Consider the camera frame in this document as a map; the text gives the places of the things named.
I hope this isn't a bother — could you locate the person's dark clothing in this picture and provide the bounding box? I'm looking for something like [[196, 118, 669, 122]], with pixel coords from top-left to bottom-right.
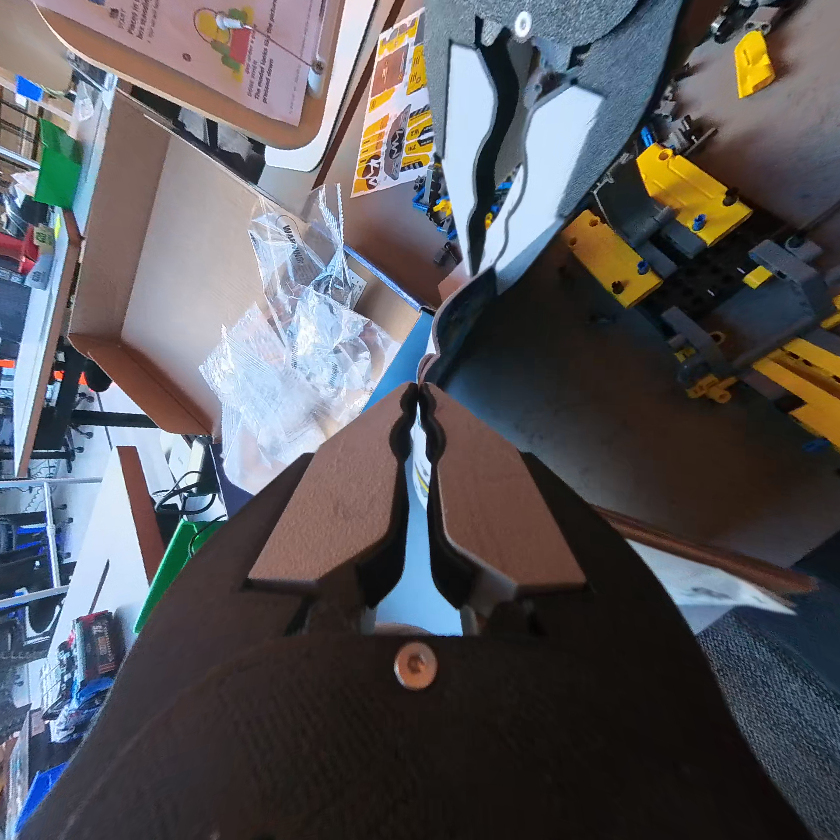
[[696, 545, 840, 840]]

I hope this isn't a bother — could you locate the white stand base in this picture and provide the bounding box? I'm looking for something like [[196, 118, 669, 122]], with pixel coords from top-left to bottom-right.
[[262, 0, 379, 173]]

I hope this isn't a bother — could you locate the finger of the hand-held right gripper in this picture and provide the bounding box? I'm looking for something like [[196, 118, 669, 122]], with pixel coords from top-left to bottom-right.
[[481, 84, 606, 277], [445, 39, 526, 278]]

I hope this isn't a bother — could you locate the green storage bin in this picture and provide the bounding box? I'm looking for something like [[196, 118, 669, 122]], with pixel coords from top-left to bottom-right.
[[134, 518, 227, 634]]

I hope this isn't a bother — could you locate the clear plastic bag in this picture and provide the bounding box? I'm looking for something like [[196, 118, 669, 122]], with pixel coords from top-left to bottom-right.
[[200, 184, 403, 493]]

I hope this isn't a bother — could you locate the yellow black building-block vehicle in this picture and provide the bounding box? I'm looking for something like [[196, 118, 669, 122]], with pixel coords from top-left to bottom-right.
[[561, 141, 840, 454]]

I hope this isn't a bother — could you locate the green plastic bin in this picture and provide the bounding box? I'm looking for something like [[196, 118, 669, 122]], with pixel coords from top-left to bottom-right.
[[33, 118, 84, 209]]

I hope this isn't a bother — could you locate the white instruction booklet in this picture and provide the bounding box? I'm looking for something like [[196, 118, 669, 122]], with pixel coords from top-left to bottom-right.
[[400, 269, 798, 637]]

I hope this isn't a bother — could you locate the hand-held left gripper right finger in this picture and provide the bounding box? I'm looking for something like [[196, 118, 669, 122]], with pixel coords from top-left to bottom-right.
[[419, 382, 588, 611]]

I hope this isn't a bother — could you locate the printed instruction sheet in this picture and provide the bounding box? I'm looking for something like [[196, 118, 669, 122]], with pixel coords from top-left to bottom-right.
[[29, 0, 342, 155]]

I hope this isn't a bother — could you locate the yellow curved panel piece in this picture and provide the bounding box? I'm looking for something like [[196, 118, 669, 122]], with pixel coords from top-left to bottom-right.
[[734, 29, 777, 99]]

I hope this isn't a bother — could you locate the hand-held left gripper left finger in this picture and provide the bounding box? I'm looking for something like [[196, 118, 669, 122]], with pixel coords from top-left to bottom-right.
[[247, 382, 422, 610]]

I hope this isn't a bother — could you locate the beige box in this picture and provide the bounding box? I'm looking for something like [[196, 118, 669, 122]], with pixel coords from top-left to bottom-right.
[[66, 92, 421, 447]]

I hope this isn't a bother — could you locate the yellow sticker sheet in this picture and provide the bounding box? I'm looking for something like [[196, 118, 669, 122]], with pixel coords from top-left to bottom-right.
[[351, 10, 437, 198]]

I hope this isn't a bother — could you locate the pile of building-block parts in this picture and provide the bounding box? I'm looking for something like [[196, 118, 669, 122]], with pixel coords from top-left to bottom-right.
[[410, 0, 811, 266]]

